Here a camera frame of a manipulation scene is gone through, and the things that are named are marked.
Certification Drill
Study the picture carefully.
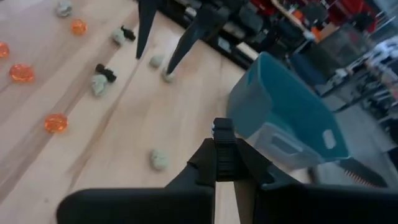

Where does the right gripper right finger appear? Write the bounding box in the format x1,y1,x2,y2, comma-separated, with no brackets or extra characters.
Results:
236,138,398,224

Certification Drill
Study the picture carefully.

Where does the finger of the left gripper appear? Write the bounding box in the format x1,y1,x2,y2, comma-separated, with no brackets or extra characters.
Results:
135,0,160,60
165,0,237,75

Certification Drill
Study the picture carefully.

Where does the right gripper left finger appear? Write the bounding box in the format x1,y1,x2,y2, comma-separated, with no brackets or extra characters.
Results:
55,138,216,224

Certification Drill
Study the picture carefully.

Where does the black plastic decoration piece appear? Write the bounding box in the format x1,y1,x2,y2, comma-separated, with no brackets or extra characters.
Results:
120,25,137,42
95,63,118,83
212,117,238,183

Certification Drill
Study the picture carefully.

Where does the clear plastic bin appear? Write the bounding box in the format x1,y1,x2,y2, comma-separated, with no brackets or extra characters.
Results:
245,121,327,172

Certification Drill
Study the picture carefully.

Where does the teal plastic bin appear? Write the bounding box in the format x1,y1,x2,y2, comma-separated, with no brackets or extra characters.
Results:
226,51,351,162

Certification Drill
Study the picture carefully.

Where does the grey mesh office chair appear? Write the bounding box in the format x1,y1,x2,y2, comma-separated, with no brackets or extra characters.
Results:
317,23,374,75

